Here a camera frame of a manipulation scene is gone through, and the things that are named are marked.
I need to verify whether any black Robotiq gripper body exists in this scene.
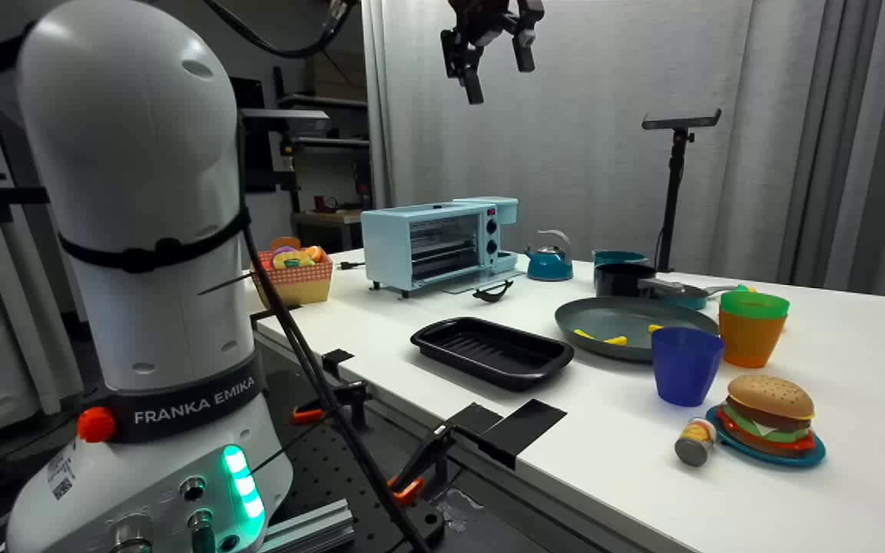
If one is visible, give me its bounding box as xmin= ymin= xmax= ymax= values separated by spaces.
xmin=439 ymin=0 xmax=548 ymax=50

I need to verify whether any light blue toy oven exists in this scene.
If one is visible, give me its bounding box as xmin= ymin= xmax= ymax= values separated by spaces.
xmin=359 ymin=194 xmax=519 ymax=300

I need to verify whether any dark storage shelf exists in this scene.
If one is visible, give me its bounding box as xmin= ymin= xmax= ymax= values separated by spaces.
xmin=274 ymin=90 xmax=376 ymax=256

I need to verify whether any teal toy kettle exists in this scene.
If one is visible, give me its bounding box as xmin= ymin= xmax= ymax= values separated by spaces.
xmin=524 ymin=229 xmax=574 ymax=284

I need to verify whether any small black toy utensil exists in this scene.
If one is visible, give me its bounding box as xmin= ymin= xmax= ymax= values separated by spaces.
xmin=471 ymin=277 xmax=515 ymax=307

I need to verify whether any teal bowl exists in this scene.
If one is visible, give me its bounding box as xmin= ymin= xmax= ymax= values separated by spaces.
xmin=592 ymin=250 xmax=651 ymax=272

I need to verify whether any black toy pot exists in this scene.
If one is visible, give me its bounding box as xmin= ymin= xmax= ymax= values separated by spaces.
xmin=592 ymin=260 xmax=660 ymax=300

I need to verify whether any basket with toy food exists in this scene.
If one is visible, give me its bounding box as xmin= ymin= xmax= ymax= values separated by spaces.
xmin=253 ymin=236 xmax=335 ymax=311

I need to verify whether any black baking tray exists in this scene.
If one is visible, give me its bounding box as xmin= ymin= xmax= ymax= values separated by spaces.
xmin=410 ymin=313 xmax=578 ymax=395

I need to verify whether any grey round plate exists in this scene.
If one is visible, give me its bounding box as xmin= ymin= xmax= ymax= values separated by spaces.
xmin=553 ymin=294 xmax=723 ymax=366

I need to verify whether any grey frying pan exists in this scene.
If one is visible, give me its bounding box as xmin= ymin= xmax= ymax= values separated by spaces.
xmin=653 ymin=277 xmax=744 ymax=313

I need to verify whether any green plastic cup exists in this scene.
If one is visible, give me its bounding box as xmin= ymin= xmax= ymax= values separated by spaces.
xmin=719 ymin=287 xmax=793 ymax=322

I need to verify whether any blue plastic cup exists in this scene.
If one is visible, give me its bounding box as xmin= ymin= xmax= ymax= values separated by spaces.
xmin=649 ymin=325 xmax=728 ymax=408

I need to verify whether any orange plastic cup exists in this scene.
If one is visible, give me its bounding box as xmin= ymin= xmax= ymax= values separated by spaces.
xmin=716 ymin=307 xmax=789 ymax=371

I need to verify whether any small toy food can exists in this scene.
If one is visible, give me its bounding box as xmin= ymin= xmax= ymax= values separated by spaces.
xmin=674 ymin=416 xmax=719 ymax=471

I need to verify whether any toy hamburger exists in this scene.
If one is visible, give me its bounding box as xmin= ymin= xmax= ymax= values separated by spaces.
xmin=719 ymin=369 xmax=821 ymax=457

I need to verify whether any small teal toy plate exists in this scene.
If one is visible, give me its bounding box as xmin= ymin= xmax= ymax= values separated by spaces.
xmin=705 ymin=403 xmax=831 ymax=474

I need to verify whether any black camera stand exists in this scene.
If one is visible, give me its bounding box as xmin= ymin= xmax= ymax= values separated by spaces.
xmin=638 ymin=108 xmax=725 ymax=273

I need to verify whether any black table edge bracket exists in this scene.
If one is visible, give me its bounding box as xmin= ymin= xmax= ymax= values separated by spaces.
xmin=446 ymin=397 xmax=568 ymax=474
xmin=319 ymin=346 xmax=355 ymax=378

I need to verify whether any orange handled black clamp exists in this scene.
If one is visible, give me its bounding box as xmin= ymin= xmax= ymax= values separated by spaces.
xmin=383 ymin=425 xmax=457 ymax=516
xmin=288 ymin=363 xmax=376 ymax=431

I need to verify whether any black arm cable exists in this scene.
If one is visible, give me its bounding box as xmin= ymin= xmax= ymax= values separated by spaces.
xmin=200 ymin=0 xmax=437 ymax=553

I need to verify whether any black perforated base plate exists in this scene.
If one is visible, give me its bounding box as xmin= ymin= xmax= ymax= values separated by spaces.
xmin=254 ymin=334 xmax=608 ymax=553

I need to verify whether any aluminium extrusion rail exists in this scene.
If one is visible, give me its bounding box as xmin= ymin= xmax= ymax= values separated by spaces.
xmin=254 ymin=497 xmax=359 ymax=553

